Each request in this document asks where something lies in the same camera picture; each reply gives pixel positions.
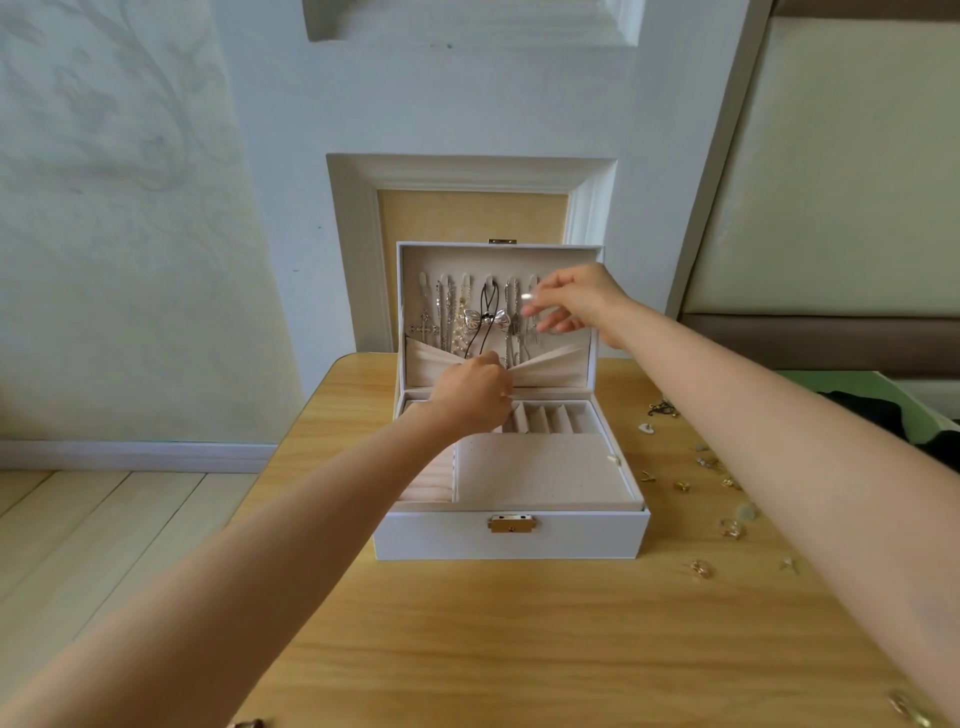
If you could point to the person's left hand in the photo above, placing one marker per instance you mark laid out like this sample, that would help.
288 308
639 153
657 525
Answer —
473 398

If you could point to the person's right hand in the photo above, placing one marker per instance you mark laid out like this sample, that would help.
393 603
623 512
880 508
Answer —
588 297

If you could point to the white jewelry box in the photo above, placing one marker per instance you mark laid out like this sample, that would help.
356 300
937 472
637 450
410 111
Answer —
555 473

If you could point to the small earrings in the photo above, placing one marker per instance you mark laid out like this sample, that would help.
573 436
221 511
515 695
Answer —
662 408

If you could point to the person's right forearm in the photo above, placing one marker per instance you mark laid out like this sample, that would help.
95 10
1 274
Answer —
795 465

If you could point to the person's left forearm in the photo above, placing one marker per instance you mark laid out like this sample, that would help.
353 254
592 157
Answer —
255 585

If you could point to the black cloth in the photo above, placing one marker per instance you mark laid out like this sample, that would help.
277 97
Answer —
915 417

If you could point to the beige padded wall panel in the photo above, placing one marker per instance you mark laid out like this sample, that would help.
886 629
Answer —
848 165

